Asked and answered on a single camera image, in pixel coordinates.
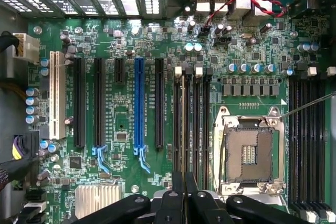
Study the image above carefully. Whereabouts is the black RAM slot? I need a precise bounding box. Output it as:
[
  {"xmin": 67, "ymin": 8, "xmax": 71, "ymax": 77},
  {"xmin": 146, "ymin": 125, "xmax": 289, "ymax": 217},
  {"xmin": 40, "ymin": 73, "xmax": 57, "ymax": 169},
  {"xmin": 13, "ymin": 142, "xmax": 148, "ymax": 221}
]
[
  {"xmin": 288, "ymin": 73, "xmax": 299, "ymax": 209},
  {"xmin": 184, "ymin": 66, "xmax": 194, "ymax": 174},
  {"xmin": 316, "ymin": 66, "xmax": 336, "ymax": 224},
  {"xmin": 193, "ymin": 66, "xmax": 203, "ymax": 190},
  {"xmin": 203, "ymin": 67, "xmax": 214, "ymax": 190},
  {"xmin": 174, "ymin": 66, "xmax": 183, "ymax": 175},
  {"xmin": 307, "ymin": 66, "xmax": 318, "ymax": 223},
  {"xmin": 298, "ymin": 62, "xmax": 308, "ymax": 222}
]

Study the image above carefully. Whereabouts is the thin metal locking lever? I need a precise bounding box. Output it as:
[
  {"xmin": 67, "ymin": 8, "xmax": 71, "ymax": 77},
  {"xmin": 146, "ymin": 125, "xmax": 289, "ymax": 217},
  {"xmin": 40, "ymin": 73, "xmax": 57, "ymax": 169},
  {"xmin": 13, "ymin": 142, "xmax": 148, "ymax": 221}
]
[
  {"xmin": 279, "ymin": 92, "xmax": 336, "ymax": 120},
  {"xmin": 217, "ymin": 123, "xmax": 230, "ymax": 185}
]

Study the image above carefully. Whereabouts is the CPU socket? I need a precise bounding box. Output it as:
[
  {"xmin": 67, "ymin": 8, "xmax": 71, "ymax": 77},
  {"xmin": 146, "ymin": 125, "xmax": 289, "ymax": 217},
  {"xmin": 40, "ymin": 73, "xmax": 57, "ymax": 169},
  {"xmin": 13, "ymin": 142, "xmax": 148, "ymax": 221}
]
[{"xmin": 212, "ymin": 105, "xmax": 287, "ymax": 196}]

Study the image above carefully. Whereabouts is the silver finned heatsink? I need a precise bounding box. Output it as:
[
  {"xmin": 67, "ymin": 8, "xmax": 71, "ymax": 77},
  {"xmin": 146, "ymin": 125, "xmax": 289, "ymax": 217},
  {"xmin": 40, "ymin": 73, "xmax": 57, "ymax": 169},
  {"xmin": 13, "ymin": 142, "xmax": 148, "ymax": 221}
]
[{"xmin": 75, "ymin": 184, "xmax": 123, "ymax": 220}]

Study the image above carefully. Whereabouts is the green motherboard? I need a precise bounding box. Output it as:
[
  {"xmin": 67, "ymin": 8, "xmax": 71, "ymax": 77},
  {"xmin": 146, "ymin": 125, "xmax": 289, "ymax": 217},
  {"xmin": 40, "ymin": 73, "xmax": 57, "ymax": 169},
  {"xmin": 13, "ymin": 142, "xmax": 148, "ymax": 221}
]
[{"xmin": 27, "ymin": 0, "xmax": 336, "ymax": 224}]

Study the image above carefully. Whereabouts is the long black expansion slot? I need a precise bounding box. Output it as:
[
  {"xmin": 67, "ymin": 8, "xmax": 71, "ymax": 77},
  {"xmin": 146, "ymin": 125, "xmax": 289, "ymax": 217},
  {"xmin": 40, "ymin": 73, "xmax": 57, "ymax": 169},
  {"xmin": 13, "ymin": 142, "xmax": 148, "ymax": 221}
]
[
  {"xmin": 91, "ymin": 57, "xmax": 110, "ymax": 173},
  {"xmin": 73, "ymin": 56, "xmax": 87, "ymax": 149},
  {"xmin": 154, "ymin": 57, "xmax": 165, "ymax": 149}
]

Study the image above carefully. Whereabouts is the blue expansion slot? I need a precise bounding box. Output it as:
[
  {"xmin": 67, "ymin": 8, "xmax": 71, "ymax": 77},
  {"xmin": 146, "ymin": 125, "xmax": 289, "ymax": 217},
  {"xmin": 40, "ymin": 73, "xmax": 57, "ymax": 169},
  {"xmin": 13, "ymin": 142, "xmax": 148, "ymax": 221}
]
[{"xmin": 133, "ymin": 56, "xmax": 152, "ymax": 174}]

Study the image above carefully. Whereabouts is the short black expansion slot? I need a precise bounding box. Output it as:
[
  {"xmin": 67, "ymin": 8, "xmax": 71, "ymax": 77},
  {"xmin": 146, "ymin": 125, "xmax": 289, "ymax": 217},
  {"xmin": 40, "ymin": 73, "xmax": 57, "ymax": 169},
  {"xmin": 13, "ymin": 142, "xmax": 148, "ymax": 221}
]
[{"xmin": 114, "ymin": 57, "xmax": 127, "ymax": 85}]

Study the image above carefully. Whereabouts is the black power connector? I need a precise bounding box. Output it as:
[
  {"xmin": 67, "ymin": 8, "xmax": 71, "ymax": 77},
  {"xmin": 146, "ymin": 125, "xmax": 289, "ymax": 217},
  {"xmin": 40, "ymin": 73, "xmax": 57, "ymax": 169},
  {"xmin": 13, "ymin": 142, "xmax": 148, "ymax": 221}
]
[{"xmin": 12, "ymin": 131, "xmax": 40, "ymax": 161}]

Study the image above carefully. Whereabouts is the white expansion slot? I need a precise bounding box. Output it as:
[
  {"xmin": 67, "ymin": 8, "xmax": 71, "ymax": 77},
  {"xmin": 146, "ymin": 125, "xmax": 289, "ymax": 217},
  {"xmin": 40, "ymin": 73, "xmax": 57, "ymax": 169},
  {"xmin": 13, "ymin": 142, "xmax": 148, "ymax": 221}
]
[{"xmin": 48, "ymin": 50, "xmax": 67, "ymax": 141}]

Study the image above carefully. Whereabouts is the silver USB port block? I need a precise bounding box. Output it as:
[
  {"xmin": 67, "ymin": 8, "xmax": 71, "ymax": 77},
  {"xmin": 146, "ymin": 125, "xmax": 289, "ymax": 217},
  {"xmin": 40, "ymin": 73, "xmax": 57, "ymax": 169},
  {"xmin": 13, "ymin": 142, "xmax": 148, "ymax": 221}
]
[
  {"xmin": 195, "ymin": 0, "xmax": 212, "ymax": 12},
  {"xmin": 213, "ymin": 0, "xmax": 229, "ymax": 12}
]

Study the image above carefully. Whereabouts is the silver tall port block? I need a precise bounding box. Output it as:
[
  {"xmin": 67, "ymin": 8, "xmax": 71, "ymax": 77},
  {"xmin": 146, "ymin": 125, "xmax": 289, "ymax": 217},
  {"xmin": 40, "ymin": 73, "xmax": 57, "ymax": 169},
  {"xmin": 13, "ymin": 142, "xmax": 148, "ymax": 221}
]
[
  {"xmin": 234, "ymin": 0, "xmax": 254, "ymax": 17},
  {"xmin": 253, "ymin": 0, "xmax": 274, "ymax": 16}
]

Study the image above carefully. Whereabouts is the white power connector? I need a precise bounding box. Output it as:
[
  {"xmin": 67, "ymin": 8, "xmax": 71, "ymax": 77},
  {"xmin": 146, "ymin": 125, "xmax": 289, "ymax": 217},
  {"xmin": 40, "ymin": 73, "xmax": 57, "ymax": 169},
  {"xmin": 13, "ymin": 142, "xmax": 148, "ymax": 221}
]
[{"xmin": 12, "ymin": 32, "xmax": 40, "ymax": 64}]

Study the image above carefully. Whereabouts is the black sleeved cable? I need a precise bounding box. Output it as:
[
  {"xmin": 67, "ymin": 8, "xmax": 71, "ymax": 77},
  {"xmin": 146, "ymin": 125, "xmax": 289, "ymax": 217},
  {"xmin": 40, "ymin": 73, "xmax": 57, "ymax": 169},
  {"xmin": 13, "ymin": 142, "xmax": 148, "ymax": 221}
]
[{"xmin": 0, "ymin": 154, "xmax": 40, "ymax": 190}]

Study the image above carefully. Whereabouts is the yellow wire bundle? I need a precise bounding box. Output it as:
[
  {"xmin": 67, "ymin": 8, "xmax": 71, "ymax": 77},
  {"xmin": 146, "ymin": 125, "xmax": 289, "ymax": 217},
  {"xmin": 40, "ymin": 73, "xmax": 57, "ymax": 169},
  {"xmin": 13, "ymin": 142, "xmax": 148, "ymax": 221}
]
[{"xmin": 0, "ymin": 81, "xmax": 27, "ymax": 100}]

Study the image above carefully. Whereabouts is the red black twisted wire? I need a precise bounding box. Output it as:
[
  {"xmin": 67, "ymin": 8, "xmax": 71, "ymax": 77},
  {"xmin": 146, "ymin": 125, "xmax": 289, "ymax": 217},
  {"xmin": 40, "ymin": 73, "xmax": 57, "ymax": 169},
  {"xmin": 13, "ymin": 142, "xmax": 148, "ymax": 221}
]
[{"xmin": 203, "ymin": 0, "xmax": 287, "ymax": 29}]

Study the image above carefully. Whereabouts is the black cable bundle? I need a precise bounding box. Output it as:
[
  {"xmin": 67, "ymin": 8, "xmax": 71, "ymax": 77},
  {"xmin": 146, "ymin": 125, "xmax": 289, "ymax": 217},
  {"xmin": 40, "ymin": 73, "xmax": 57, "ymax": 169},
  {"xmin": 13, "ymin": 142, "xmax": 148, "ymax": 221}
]
[{"xmin": 0, "ymin": 31, "xmax": 20, "ymax": 54}]

